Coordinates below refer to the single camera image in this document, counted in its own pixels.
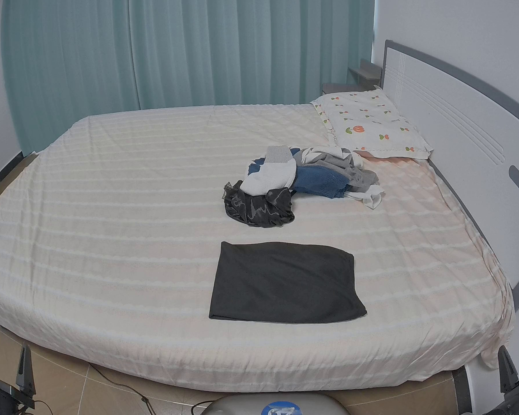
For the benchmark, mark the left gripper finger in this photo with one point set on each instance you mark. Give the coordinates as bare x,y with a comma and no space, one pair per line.
26,374

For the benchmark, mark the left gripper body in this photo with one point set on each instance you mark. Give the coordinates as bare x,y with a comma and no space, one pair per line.
0,394

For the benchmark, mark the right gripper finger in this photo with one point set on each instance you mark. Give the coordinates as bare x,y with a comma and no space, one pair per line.
507,374

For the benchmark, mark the black T-shirt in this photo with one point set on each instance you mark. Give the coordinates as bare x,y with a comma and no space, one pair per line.
285,283

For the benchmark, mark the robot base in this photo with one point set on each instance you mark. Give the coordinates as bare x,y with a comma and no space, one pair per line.
277,405

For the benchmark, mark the bed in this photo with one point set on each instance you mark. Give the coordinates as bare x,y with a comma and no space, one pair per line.
155,188

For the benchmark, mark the pile of clothes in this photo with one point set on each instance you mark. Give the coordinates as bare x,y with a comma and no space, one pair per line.
320,175

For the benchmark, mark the black shiny garment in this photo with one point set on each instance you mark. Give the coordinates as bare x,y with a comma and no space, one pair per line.
255,208

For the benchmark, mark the white printed pillow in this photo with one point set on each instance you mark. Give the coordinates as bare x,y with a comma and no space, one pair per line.
367,123

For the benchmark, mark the blue-green curtain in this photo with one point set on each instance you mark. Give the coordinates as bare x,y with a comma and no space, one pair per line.
69,58
251,37

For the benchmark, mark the grey bedside table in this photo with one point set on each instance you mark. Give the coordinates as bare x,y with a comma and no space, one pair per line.
354,80

